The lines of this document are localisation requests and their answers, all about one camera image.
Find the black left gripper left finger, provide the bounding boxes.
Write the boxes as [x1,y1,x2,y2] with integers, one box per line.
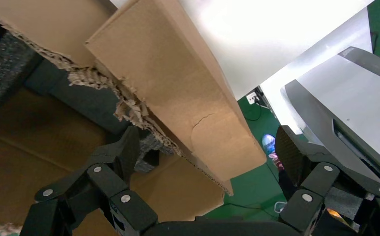
[20,125,158,236]

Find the white power strip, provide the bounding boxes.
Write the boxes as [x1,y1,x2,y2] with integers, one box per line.
[246,92,260,106]

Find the grey white robot chassis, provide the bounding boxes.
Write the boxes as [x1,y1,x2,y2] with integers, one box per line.
[280,45,380,196]

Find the blue sneaker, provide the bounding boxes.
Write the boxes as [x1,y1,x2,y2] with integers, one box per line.
[262,134,285,171]

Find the black foam insert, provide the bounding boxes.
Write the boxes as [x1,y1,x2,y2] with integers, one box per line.
[0,16,177,174]

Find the small cardboard box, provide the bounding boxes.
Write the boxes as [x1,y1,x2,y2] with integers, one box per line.
[85,0,267,183]

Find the large torn cardboard box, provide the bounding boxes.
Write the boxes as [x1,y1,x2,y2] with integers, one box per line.
[0,0,234,236]

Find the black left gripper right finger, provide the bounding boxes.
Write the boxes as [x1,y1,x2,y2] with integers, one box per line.
[275,125,380,236]

